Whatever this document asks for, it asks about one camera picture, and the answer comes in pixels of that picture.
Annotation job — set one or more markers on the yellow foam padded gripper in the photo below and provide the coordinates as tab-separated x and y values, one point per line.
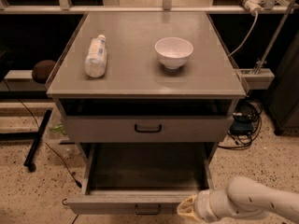
202	206

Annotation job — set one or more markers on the grey drawer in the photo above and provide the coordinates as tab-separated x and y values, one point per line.
147	129
141	179

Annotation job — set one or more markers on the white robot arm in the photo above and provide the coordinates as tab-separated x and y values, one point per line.
243	198

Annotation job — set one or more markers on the grey drawer cabinet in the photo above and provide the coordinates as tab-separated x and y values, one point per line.
135	82

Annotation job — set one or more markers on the dark grey cabinet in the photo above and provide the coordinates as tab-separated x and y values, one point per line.
282	97

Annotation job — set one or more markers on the clear plastic bag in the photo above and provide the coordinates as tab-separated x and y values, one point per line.
55	136

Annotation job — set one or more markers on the white ceramic bowl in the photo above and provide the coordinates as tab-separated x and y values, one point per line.
173	52

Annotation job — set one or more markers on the black rod on floor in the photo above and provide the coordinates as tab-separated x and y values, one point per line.
29	161

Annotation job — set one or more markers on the white plastic bottle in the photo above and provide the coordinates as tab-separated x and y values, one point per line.
96	59

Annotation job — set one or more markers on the brown ball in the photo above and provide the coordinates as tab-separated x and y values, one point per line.
42	70

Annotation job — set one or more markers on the white power strip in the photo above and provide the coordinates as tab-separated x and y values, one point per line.
251	5

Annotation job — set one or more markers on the metal diagonal strut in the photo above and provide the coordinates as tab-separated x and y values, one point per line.
260	63

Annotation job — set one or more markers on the metal shelf rail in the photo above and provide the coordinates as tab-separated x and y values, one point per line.
124	3

